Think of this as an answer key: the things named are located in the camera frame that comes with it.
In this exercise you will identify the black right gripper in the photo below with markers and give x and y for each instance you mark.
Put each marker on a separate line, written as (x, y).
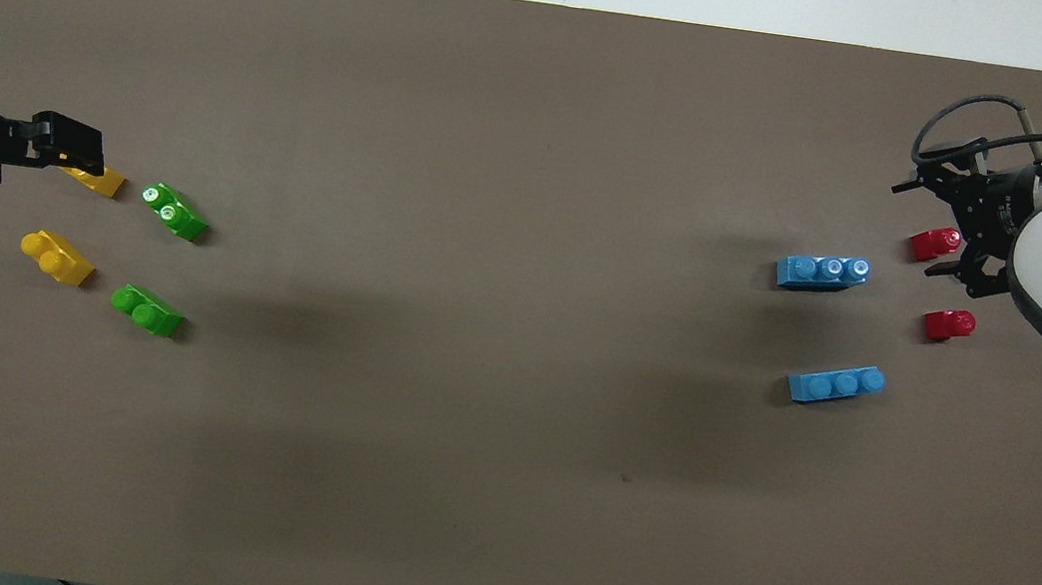
(990, 208)

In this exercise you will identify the blue three-stud toy block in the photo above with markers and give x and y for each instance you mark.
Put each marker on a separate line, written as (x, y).
(824, 273)
(836, 385)

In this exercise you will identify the green two-stud toy block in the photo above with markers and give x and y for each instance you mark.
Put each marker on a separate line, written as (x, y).
(148, 312)
(177, 214)

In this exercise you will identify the red one-stud toy block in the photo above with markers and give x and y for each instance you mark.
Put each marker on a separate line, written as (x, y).
(945, 325)
(935, 244)

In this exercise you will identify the yellow two-stud toy block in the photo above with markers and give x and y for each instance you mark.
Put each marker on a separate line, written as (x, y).
(60, 259)
(108, 183)

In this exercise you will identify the brown table mat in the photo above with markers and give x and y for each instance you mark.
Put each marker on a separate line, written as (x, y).
(496, 481)

